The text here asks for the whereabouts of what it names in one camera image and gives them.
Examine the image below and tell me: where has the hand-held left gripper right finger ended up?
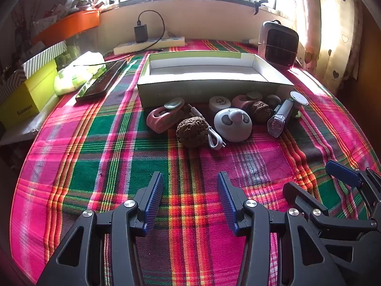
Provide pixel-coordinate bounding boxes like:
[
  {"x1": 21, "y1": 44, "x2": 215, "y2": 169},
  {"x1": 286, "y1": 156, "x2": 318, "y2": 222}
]
[{"x1": 217, "y1": 171, "x2": 347, "y2": 286}]

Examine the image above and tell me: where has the plaid pink green blanket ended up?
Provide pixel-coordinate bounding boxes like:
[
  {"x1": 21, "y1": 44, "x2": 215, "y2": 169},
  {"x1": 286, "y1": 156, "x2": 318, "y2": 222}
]
[{"x1": 9, "y1": 37, "x2": 381, "y2": 286}]

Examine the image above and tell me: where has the small bike light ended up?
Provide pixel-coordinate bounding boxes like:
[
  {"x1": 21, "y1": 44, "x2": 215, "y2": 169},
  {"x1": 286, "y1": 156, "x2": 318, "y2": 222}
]
[{"x1": 267, "y1": 99, "x2": 295, "y2": 138}]

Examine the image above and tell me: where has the pale egg-shaped stone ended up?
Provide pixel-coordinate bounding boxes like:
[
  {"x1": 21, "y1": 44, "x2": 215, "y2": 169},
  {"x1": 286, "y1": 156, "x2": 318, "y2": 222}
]
[{"x1": 266, "y1": 94, "x2": 282, "y2": 108}]

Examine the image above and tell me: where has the white charging cable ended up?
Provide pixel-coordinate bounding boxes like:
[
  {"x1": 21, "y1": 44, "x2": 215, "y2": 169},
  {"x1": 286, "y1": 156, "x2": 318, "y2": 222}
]
[{"x1": 187, "y1": 104, "x2": 227, "y2": 151}]

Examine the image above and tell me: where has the white round device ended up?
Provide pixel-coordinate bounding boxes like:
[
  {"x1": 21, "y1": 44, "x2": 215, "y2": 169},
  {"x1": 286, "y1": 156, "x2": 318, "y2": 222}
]
[{"x1": 214, "y1": 107, "x2": 253, "y2": 142}]

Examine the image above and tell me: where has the orange tray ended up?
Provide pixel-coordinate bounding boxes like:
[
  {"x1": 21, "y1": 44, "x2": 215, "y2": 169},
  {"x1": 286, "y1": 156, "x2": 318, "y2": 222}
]
[{"x1": 31, "y1": 9, "x2": 101, "y2": 46}]

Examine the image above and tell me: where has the green white tissue pack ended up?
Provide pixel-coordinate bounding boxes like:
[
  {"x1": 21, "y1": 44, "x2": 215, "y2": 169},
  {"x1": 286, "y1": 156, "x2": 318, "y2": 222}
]
[{"x1": 54, "y1": 51, "x2": 106, "y2": 96}]

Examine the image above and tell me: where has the small desktop heater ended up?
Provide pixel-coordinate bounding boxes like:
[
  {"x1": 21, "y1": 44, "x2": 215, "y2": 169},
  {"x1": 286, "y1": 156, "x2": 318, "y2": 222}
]
[{"x1": 257, "y1": 20, "x2": 299, "y2": 66}]

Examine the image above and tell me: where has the brown walnut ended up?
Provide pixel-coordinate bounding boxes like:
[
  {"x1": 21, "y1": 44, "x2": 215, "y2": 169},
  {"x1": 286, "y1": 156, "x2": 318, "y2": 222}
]
[
  {"x1": 175, "y1": 118, "x2": 209, "y2": 149},
  {"x1": 249, "y1": 101, "x2": 273, "y2": 124}
]

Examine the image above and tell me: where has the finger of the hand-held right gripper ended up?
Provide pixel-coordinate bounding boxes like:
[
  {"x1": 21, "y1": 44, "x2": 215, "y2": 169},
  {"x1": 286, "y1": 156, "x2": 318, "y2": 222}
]
[
  {"x1": 326, "y1": 160, "x2": 381, "y2": 221},
  {"x1": 282, "y1": 181, "x2": 381, "y2": 239}
]

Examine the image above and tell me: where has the green spool with white top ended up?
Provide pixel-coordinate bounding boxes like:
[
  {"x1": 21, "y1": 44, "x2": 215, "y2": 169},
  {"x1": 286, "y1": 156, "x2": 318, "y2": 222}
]
[{"x1": 290, "y1": 91, "x2": 309, "y2": 118}]

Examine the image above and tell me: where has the black smartphone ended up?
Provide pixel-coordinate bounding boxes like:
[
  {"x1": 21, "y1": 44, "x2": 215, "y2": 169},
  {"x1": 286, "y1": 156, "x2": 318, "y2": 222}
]
[{"x1": 75, "y1": 60, "x2": 128, "y2": 102}]

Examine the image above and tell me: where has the heart print curtain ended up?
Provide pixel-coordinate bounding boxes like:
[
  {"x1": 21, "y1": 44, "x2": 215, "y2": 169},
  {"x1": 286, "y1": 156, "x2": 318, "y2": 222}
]
[{"x1": 293, "y1": 0, "x2": 365, "y2": 96}]

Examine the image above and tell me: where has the black charger plug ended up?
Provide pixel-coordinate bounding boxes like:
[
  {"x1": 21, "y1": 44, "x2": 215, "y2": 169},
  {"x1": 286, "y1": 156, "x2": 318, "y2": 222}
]
[{"x1": 134, "y1": 20, "x2": 149, "y2": 44}]

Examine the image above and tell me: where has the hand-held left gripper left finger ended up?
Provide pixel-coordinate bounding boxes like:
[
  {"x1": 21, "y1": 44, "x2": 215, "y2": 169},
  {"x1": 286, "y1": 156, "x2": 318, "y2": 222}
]
[{"x1": 36, "y1": 171, "x2": 165, "y2": 286}]

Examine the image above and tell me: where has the white round cap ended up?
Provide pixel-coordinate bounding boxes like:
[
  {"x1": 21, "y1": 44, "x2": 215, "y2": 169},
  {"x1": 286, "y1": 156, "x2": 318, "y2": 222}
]
[{"x1": 208, "y1": 95, "x2": 231, "y2": 118}]

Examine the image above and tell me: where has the black charger with cable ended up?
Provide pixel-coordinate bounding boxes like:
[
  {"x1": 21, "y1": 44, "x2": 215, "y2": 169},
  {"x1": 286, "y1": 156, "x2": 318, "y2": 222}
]
[{"x1": 71, "y1": 10, "x2": 165, "y2": 66}]

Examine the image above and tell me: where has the white power strip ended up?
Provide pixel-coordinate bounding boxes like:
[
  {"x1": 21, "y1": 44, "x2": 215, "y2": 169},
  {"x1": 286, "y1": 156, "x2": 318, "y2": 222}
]
[{"x1": 113, "y1": 36, "x2": 185, "y2": 56}]

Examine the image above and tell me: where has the striped box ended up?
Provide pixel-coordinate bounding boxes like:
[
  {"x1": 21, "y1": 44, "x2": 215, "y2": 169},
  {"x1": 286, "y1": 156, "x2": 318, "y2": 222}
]
[{"x1": 22, "y1": 40, "x2": 67, "y2": 78}]

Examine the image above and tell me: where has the shallow cardboard box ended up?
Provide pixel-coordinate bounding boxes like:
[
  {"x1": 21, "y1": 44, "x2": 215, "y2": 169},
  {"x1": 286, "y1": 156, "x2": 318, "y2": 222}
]
[{"x1": 137, "y1": 51, "x2": 295, "y2": 109}]

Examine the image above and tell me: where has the yellow box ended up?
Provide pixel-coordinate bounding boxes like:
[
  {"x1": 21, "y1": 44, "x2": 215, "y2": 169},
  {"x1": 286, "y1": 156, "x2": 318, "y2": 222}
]
[{"x1": 0, "y1": 60, "x2": 58, "y2": 128}]

